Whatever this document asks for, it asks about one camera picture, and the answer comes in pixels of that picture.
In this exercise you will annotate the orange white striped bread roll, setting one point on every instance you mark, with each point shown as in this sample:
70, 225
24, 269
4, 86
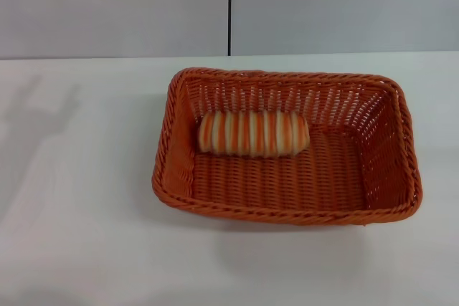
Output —
251, 135

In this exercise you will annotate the orange woven rectangular basket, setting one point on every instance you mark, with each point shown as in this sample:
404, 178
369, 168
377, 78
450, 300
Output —
287, 187

